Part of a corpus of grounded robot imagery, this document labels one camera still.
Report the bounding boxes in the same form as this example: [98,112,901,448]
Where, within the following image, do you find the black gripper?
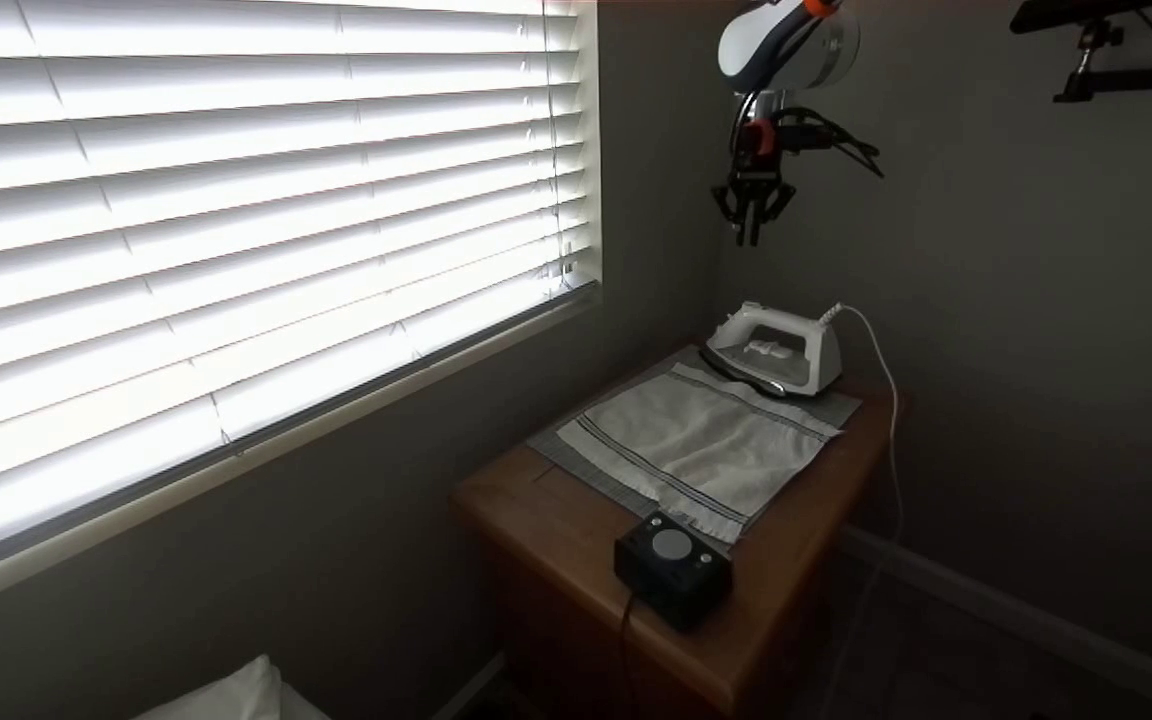
[710,91,800,252]

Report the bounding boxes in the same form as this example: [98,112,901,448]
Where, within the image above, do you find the white pressing iron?
[705,296,848,399]

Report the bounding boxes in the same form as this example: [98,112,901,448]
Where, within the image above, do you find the white grey-striped towel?
[523,350,864,548]

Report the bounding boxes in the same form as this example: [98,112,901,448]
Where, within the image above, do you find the black round device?
[610,507,735,631]

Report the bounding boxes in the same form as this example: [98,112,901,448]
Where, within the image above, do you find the wooden nightstand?
[452,338,895,720]

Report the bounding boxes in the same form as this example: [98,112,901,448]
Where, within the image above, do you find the white window sill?
[0,280,608,629]

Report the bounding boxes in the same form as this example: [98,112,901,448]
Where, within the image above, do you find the white window blinds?
[0,0,603,573]

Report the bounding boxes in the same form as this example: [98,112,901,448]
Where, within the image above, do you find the white bed mattress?
[132,651,331,720]

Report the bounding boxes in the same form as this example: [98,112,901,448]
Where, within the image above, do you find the black wrist camera with cables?
[768,106,889,179]

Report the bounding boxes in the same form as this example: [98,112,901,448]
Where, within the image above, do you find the white iron power cord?
[819,299,911,552]

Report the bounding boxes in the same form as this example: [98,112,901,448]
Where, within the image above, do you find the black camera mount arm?
[1006,0,1152,108]

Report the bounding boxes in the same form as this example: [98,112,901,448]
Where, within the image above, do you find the black clock cable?
[610,593,641,720]

